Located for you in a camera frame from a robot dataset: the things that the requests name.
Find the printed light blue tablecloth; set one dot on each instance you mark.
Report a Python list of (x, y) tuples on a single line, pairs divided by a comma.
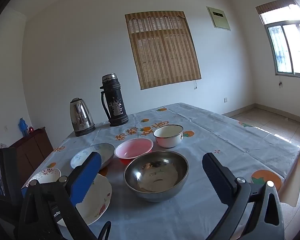
[(215, 135)]

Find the small red object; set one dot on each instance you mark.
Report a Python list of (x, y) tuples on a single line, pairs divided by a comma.
[(31, 130)]

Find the blue patterned porcelain plate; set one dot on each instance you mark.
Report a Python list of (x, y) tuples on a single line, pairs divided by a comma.
[(105, 152)]

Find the white enamel bowl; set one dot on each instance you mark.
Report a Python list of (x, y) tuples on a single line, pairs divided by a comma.
[(168, 136)]

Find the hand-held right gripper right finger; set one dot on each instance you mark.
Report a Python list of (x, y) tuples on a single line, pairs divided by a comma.
[(217, 177)]

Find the white plate red print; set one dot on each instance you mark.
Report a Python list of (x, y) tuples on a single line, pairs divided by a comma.
[(46, 175)]

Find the white plate floral rim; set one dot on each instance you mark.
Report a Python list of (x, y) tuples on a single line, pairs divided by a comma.
[(97, 200)]

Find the glass window with frame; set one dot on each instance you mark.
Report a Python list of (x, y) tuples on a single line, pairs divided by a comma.
[(290, 50)]

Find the stainless steel electric kettle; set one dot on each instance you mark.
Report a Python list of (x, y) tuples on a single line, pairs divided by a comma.
[(81, 117)]

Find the worn black thermos flask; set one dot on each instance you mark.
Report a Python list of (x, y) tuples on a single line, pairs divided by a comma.
[(115, 100)]

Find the pink plastic bowl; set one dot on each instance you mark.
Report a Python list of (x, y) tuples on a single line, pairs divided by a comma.
[(133, 148)]

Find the brown wooden sideboard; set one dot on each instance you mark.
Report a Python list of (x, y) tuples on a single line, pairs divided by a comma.
[(32, 150)]

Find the bamboo window blind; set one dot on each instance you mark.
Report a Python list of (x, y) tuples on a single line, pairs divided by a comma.
[(162, 50)]

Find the stainless steel bowl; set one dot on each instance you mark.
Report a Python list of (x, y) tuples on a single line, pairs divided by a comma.
[(155, 172)]

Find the blue thermos jug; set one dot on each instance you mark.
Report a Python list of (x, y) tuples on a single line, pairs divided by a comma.
[(23, 127)]

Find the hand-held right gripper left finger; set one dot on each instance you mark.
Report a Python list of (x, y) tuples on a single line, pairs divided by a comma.
[(86, 180)]

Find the beige wall panel box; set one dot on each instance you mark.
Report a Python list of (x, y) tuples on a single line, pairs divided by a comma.
[(218, 18)]

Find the rolled striped window blind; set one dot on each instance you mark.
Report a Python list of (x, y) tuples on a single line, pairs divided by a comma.
[(272, 6)]

